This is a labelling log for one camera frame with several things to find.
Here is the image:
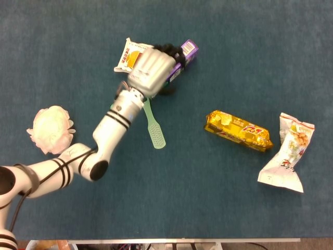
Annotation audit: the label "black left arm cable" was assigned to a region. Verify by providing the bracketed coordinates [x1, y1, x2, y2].
[9, 147, 98, 232]

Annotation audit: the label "white and red snack bag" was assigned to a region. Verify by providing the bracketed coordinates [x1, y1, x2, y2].
[257, 112, 315, 193]

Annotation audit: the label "small white pastry packet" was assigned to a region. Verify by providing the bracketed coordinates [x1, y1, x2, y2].
[113, 37, 154, 73]

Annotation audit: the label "purple toothpaste box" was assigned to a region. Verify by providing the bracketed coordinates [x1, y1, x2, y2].
[162, 39, 200, 85]

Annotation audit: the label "tangled red black cables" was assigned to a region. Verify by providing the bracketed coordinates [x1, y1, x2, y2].
[109, 243, 146, 250]

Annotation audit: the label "white bath loofah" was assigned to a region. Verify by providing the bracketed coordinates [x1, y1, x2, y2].
[26, 105, 76, 155]

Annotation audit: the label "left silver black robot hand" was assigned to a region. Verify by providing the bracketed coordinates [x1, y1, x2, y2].
[126, 43, 187, 99]

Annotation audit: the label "teal table cloth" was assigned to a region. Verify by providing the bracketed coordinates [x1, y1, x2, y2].
[0, 0, 333, 240]

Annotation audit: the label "light green brush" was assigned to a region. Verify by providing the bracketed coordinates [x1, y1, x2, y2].
[144, 97, 167, 150]

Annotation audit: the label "white table frame rail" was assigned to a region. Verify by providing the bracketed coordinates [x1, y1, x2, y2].
[68, 237, 301, 250]

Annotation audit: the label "gold foil snack pack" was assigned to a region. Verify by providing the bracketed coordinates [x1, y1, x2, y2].
[203, 109, 274, 153]

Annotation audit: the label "white bucket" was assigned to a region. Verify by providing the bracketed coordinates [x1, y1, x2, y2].
[25, 239, 70, 250]

